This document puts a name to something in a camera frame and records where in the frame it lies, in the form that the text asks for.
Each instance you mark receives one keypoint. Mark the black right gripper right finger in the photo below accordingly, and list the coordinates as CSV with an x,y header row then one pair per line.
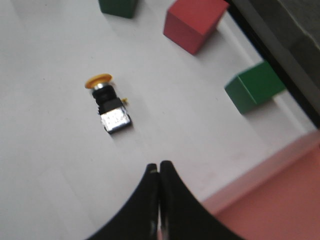
x,y
182,216

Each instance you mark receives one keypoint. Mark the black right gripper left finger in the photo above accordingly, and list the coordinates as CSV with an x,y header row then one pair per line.
x,y
138,217

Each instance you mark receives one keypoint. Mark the yellow push button switch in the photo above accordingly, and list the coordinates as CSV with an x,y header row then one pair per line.
x,y
111,109

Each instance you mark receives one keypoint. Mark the right green cube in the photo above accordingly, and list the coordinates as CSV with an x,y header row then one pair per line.
x,y
254,87

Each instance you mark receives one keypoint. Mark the green cube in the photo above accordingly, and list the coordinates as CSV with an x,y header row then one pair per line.
x,y
120,8
254,87

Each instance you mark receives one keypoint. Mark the large pink cube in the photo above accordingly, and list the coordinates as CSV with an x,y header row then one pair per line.
x,y
189,23

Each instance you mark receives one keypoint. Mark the grey stone counter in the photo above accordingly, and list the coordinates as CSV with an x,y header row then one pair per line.
x,y
286,33

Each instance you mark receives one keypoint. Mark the left green cube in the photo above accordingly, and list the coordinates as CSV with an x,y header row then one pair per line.
x,y
120,8

